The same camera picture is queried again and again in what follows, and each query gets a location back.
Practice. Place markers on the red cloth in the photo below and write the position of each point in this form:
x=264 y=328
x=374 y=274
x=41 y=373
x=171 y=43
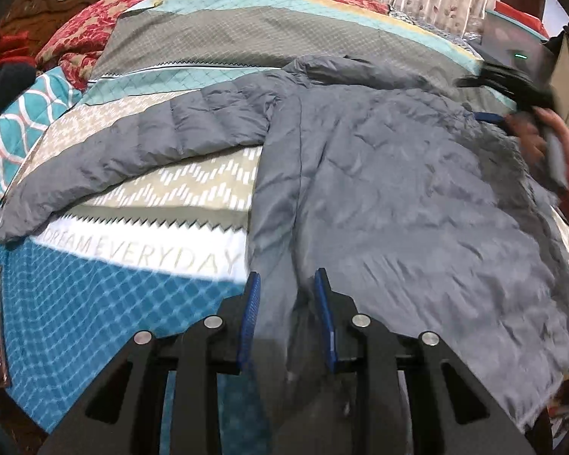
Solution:
x=519 y=14

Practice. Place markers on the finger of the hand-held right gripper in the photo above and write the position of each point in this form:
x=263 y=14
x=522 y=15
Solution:
x=491 y=118

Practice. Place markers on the striped patterned bedspread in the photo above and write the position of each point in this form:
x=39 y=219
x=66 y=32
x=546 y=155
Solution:
x=147 y=294

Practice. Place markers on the person's right hand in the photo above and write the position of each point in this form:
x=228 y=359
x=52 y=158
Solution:
x=528 y=137

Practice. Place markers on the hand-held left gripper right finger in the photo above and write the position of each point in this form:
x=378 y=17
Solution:
x=323 y=315

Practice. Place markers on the teal white wavy quilt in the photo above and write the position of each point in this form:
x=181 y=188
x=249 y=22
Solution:
x=14 y=137

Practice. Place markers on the dark storage box teal trim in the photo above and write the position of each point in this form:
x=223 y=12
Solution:
x=507 y=28

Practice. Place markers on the dark cloth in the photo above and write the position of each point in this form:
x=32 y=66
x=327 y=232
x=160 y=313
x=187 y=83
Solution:
x=4 y=87

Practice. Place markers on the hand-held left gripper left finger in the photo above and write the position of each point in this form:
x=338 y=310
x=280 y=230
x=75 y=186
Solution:
x=249 y=315

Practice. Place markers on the carved wooden headboard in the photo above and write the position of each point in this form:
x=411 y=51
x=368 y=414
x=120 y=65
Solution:
x=42 y=7

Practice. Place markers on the grey puffer jacket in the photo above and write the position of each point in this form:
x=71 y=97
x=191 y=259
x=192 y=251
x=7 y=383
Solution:
x=384 y=199

